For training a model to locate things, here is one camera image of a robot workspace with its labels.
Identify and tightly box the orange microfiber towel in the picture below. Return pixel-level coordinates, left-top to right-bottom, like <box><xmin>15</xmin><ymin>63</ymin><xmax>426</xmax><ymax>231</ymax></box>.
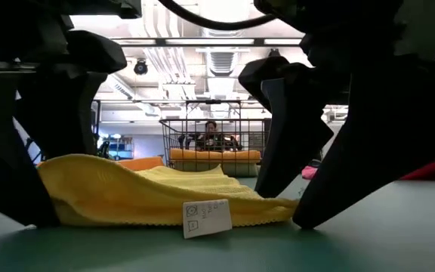
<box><xmin>169</xmin><ymin>147</ymin><xmax>263</xmax><ymax>164</ymax></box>
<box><xmin>117</xmin><ymin>156</ymin><xmax>165</xmax><ymax>172</ymax></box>

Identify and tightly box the yellow microfiber towel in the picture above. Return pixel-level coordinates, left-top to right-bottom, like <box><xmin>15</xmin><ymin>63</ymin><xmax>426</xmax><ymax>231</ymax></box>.
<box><xmin>37</xmin><ymin>153</ymin><xmax>300</xmax><ymax>240</ymax></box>

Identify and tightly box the shelf with blue bins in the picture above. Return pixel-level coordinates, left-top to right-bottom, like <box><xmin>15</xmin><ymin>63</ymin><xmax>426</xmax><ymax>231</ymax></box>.
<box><xmin>100</xmin><ymin>132</ymin><xmax>135</xmax><ymax>160</ymax></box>

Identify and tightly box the pale green microfiber towel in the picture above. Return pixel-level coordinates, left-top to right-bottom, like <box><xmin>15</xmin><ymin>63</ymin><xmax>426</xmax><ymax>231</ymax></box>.
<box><xmin>172</xmin><ymin>161</ymin><xmax>260</xmax><ymax>178</ymax></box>

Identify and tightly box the silver ventilation duct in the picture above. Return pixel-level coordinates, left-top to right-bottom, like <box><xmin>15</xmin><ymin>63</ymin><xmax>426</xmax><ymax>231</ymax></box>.
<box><xmin>198</xmin><ymin>0</ymin><xmax>251</xmax><ymax>118</ymax></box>

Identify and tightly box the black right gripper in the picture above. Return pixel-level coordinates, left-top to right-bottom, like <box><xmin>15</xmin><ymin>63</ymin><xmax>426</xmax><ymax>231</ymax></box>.
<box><xmin>238</xmin><ymin>0</ymin><xmax>435</xmax><ymax>229</ymax></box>

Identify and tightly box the green table mat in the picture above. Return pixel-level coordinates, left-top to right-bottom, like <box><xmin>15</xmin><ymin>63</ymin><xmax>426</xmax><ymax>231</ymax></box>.
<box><xmin>0</xmin><ymin>175</ymin><xmax>435</xmax><ymax>272</ymax></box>

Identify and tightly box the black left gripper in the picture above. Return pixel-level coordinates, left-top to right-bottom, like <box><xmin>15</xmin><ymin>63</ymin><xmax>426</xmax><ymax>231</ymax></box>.
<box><xmin>0</xmin><ymin>0</ymin><xmax>143</xmax><ymax>158</ymax></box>

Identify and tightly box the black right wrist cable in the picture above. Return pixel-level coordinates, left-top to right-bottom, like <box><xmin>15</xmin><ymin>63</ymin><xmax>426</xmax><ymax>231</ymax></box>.
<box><xmin>156</xmin><ymin>0</ymin><xmax>277</xmax><ymax>32</ymax></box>

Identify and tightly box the black wire basket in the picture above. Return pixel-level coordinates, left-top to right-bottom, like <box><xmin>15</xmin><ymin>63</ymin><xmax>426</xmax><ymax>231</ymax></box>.
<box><xmin>159</xmin><ymin>119</ymin><xmax>273</xmax><ymax>178</ymax></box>

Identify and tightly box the person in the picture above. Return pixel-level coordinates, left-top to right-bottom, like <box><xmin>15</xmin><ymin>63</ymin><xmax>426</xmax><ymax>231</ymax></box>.
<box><xmin>193</xmin><ymin>119</ymin><xmax>241</xmax><ymax>152</ymax></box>

